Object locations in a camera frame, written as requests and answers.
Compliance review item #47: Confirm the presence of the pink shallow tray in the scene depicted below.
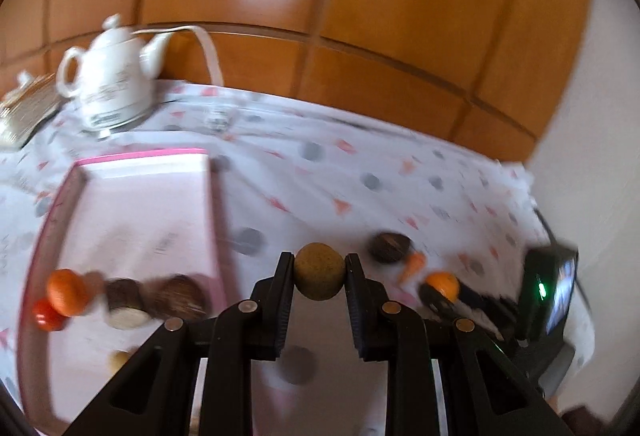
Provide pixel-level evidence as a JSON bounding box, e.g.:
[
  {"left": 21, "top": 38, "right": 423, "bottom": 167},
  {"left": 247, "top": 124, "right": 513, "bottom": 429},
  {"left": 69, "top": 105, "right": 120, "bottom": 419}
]
[{"left": 17, "top": 147, "right": 236, "bottom": 436}]

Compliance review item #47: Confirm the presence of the dark sugarcane piece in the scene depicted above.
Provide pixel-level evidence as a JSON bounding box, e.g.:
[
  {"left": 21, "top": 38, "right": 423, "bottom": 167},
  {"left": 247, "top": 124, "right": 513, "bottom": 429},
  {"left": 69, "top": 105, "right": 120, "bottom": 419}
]
[{"left": 104, "top": 278, "right": 151, "bottom": 331}]

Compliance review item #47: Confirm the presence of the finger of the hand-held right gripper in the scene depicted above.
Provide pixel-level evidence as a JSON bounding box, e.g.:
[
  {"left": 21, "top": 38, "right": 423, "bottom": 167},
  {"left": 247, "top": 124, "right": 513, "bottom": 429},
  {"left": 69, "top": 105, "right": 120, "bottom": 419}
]
[
  {"left": 419, "top": 283, "right": 458, "bottom": 319},
  {"left": 457, "top": 283, "right": 521, "bottom": 338}
]

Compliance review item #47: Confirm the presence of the round beige fruit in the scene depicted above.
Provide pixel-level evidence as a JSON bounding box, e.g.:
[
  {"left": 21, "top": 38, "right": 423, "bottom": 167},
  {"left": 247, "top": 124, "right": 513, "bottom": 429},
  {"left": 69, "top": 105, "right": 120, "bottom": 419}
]
[{"left": 293, "top": 243, "right": 347, "bottom": 301}]

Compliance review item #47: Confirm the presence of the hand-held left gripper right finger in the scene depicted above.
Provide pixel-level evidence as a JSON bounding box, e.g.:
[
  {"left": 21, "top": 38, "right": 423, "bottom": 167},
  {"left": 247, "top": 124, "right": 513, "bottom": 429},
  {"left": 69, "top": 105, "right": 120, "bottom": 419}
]
[{"left": 345, "top": 253, "right": 576, "bottom": 436}]

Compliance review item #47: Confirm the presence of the small orange carrot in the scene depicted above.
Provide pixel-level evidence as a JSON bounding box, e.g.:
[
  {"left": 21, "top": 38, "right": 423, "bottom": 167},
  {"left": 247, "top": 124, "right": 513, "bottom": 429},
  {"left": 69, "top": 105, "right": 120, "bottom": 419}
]
[{"left": 398, "top": 252, "right": 427, "bottom": 285}]

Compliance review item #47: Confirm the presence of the white power cord with plug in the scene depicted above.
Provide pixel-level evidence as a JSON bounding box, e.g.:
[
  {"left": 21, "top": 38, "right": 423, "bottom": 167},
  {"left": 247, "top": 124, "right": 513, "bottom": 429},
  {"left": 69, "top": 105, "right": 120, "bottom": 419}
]
[{"left": 132, "top": 24, "right": 236, "bottom": 134}]

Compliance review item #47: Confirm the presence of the brown fruit piece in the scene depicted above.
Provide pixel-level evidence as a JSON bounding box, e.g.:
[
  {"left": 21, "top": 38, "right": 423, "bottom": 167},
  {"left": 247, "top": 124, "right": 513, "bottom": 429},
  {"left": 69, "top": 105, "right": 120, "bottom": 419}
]
[{"left": 150, "top": 275, "right": 208, "bottom": 319}]

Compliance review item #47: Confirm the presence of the silver kettle base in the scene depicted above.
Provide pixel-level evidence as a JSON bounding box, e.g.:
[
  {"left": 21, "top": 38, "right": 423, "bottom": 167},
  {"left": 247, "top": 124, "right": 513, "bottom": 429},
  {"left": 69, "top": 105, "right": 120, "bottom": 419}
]
[{"left": 80, "top": 108, "right": 151, "bottom": 137}]

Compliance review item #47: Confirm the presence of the orange without stem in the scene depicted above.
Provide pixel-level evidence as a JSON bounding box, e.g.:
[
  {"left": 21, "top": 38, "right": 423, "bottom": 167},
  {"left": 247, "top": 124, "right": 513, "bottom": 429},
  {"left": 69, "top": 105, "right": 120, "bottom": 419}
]
[{"left": 46, "top": 268, "right": 88, "bottom": 317}]

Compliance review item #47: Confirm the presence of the dark brown round fruit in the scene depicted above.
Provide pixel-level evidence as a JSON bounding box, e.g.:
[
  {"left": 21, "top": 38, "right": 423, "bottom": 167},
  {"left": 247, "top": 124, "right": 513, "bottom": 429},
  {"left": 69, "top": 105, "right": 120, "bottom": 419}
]
[{"left": 368, "top": 232, "right": 415, "bottom": 264}]

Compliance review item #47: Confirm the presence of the silver ornate tissue box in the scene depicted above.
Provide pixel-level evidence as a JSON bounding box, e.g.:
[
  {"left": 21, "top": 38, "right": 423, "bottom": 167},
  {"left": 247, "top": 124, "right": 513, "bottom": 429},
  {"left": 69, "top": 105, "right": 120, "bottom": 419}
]
[{"left": 0, "top": 76, "right": 63, "bottom": 149}]

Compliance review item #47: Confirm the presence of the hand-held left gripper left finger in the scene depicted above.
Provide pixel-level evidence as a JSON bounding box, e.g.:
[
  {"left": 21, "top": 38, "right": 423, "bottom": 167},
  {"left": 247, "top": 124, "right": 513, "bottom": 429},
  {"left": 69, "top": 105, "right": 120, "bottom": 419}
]
[{"left": 62, "top": 252, "right": 296, "bottom": 436}]

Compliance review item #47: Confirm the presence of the small yellow-green fruit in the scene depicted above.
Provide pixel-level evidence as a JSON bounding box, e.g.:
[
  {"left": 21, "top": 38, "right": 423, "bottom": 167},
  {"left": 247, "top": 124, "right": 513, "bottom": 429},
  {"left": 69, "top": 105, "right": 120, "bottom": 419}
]
[{"left": 109, "top": 350, "right": 133, "bottom": 374}]

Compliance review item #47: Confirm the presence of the red tomato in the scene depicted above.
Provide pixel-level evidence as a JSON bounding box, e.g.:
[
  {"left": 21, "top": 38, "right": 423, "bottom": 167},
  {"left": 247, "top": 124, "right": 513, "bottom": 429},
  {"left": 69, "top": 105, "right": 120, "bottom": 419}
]
[{"left": 32, "top": 298, "right": 66, "bottom": 332}]

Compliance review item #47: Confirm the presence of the orange with stem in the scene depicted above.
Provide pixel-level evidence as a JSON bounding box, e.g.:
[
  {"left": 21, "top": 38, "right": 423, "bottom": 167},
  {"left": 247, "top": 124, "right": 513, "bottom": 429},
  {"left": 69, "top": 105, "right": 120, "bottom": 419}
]
[{"left": 424, "top": 271, "right": 461, "bottom": 304}]

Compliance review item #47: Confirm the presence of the white floral ceramic kettle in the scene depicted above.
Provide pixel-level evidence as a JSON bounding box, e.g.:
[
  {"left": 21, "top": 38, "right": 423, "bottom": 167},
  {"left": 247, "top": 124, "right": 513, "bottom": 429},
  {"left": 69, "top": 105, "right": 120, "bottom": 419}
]
[{"left": 56, "top": 14, "right": 169, "bottom": 127}]

